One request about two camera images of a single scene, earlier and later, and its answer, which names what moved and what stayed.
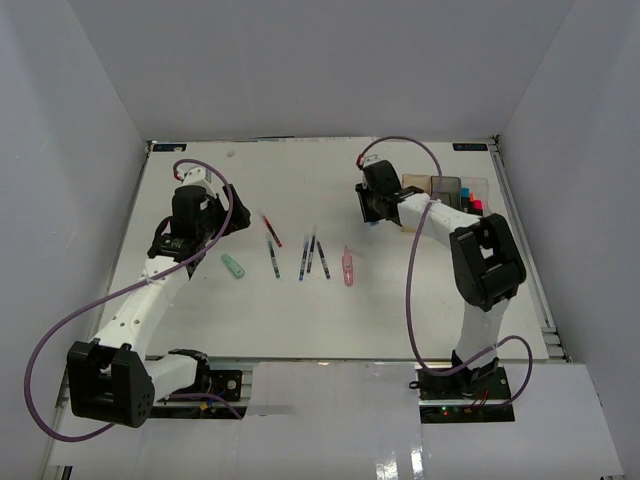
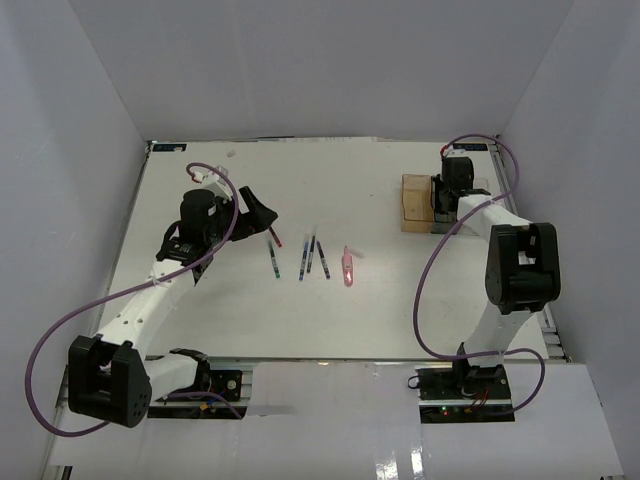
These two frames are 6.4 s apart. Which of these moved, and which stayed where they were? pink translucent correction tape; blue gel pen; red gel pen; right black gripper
Moved: right black gripper
Stayed: red gel pen; blue gel pen; pink translucent correction tape
